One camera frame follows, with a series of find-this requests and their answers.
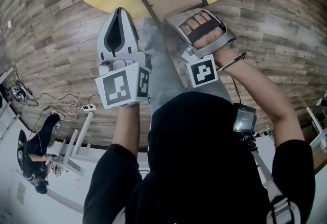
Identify person's right forearm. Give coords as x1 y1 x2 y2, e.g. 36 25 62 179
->
212 48 306 153

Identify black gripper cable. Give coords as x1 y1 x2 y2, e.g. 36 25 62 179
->
217 52 247 103

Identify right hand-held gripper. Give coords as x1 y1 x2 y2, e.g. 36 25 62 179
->
164 9 238 89

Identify floor cables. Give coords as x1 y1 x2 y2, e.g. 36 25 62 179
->
33 92 100 126

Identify person's black shirt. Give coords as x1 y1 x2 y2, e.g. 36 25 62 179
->
83 91 316 224

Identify tangled cable device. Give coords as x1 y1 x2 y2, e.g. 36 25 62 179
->
11 72 39 106

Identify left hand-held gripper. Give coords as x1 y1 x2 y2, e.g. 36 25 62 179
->
95 7 152 110

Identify person's left forearm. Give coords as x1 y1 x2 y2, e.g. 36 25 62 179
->
109 104 141 157

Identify white table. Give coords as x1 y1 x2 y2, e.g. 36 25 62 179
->
57 111 97 177

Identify black screen device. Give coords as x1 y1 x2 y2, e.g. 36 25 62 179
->
232 102 257 139

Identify person's right hand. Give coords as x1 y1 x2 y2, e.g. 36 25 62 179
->
181 12 223 49

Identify grey shoulder strap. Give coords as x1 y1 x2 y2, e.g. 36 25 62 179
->
249 145 302 224

